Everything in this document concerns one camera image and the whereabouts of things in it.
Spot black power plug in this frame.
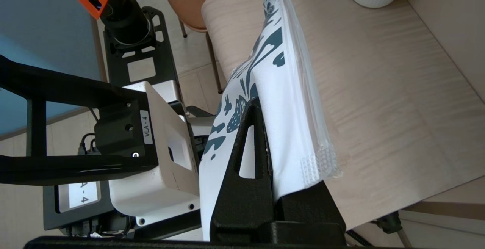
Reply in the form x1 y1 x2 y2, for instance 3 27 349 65
376 211 403 235

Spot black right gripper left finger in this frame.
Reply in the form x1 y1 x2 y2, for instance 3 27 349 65
210 97 275 243

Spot pink upholstered chair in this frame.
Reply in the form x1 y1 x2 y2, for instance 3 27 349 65
158 0 252 95

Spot white horse-print zipper pouch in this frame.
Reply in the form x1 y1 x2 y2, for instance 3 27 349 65
198 0 343 242

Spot blue bed cover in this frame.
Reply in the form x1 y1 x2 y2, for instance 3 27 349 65
0 0 102 136

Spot silver robot base box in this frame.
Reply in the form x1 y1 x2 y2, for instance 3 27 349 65
161 80 216 138

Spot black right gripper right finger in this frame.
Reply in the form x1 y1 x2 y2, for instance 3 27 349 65
261 180 347 244

